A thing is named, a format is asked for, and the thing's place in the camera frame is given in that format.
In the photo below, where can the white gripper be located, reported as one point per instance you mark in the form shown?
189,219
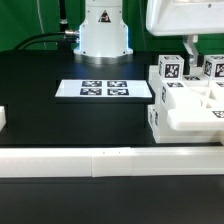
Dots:
186,17

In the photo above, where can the white chair back frame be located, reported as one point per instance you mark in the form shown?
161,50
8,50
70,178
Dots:
192,103

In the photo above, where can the white chair seat part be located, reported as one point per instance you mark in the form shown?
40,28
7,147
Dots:
180,133

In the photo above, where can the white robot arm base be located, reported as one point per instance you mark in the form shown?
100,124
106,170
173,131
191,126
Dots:
103,35

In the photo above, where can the white front fence wall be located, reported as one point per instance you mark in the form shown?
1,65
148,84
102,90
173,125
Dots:
110,162

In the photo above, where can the white fence wall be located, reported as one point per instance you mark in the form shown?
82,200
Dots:
2,117
110,162

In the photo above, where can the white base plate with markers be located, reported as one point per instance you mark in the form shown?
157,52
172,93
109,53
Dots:
71,88

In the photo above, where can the white left fence wall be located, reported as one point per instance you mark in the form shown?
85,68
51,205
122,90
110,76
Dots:
2,117

